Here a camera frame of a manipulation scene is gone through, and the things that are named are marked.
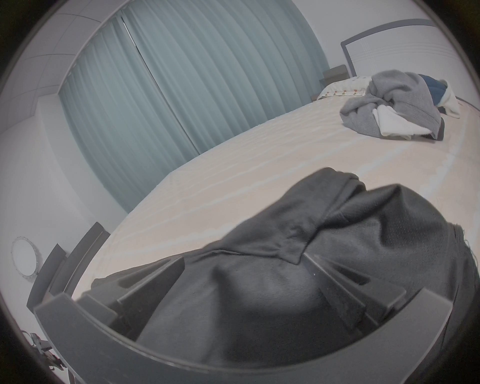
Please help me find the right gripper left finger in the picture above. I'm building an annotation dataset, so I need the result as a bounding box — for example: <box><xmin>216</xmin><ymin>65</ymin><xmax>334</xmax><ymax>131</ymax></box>
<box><xmin>80</xmin><ymin>258</ymin><xmax>185</xmax><ymax>340</ymax></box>

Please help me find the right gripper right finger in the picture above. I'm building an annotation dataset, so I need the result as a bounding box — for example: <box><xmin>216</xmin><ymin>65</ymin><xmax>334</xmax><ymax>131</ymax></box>
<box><xmin>303</xmin><ymin>252</ymin><xmax>407</xmax><ymax>333</ymax></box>

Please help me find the black T-shirt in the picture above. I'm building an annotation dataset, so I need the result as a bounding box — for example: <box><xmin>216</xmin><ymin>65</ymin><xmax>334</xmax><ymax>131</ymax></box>
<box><xmin>94</xmin><ymin>167</ymin><xmax>469</xmax><ymax>369</ymax></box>

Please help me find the bed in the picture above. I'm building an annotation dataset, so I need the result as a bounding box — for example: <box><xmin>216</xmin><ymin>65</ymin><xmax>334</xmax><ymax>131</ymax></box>
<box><xmin>71</xmin><ymin>19</ymin><xmax>480</xmax><ymax>301</ymax></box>

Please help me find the pile of clothes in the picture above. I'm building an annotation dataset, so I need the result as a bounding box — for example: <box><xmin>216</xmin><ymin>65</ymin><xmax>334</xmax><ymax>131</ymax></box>
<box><xmin>339</xmin><ymin>69</ymin><xmax>461</xmax><ymax>142</ymax></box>

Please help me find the blue-green curtain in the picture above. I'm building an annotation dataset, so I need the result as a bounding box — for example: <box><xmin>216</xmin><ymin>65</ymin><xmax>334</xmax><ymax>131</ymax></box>
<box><xmin>122</xmin><ymin>0</ymin><xmax>331</xmax><ymax>155</ymax></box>
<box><xmin>58</xmin><ymin>19</ymin><xmax>200</xmax><ymax>215</ymax></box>

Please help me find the white printed pillow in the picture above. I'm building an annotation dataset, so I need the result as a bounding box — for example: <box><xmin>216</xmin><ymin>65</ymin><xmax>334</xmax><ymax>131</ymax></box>
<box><xmin>317</xmin><ymin>76</ymin><xmax>373</xmax><ymax>101</ymax></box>

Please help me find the grey bedside table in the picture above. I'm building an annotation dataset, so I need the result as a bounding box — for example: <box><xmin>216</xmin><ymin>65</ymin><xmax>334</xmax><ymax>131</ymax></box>
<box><xmin>319</xmin><ymin>64</ymin><xmax>352</xmax><ymax>89</ymax></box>

